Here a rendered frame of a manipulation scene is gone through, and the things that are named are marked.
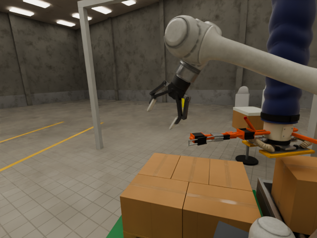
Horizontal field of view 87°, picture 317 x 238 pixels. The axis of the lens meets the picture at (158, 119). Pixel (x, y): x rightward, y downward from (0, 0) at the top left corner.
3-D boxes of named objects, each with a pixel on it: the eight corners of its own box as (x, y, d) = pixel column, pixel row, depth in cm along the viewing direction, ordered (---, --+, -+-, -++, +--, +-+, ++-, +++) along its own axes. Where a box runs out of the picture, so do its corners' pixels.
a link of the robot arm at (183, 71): (185, 61, 71) (178, 73, 73) (177, 58, 63) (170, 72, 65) (203, 72, 68) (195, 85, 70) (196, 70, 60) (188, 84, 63)
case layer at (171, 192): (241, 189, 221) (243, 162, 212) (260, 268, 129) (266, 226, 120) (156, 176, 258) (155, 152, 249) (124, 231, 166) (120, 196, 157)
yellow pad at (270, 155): (300, 148, 122) (301, 141, 121) (314, 153, 112) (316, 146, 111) (258, 152, 117) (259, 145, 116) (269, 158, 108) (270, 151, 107)
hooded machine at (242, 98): (233, 109, 842) (234, 86, 815) (235, 108, 884) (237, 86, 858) (247, 110, 805) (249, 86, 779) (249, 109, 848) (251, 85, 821)
